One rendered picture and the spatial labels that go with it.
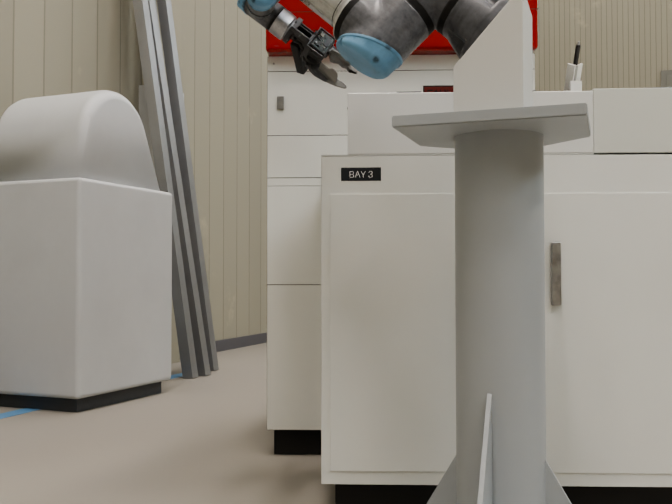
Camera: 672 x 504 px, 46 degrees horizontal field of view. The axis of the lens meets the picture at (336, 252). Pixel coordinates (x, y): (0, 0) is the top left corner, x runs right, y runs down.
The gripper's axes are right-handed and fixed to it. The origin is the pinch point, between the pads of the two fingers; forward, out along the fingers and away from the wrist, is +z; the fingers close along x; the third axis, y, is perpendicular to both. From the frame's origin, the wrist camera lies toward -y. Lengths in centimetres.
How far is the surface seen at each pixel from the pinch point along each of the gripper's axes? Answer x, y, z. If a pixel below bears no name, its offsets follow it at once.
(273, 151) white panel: -16.2, -33.4, -4.7
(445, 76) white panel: 28.6, -12.2, 23.6
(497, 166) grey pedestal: -39, 76, 29
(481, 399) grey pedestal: -72, 66, 51
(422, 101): -14.9, 38.2, 16.4
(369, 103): -21.3, 34.2, 7.1
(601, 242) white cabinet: -20, 46, 66
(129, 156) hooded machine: -8, -155, -56
